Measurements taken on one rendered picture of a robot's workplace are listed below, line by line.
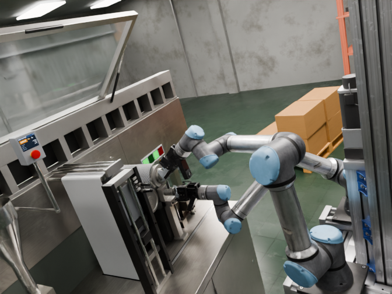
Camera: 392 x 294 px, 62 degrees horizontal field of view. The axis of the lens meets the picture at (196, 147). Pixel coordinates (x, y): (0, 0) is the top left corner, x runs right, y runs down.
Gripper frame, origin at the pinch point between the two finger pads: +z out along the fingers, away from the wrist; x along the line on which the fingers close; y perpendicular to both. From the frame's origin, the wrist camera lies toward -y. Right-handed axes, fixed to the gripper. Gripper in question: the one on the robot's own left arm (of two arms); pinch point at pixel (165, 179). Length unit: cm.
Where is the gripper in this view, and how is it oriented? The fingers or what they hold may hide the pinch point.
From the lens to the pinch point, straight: 164.0
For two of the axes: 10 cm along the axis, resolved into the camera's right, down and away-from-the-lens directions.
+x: -4.2, 4.1, -8.1
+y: -7.5, -6.5, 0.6
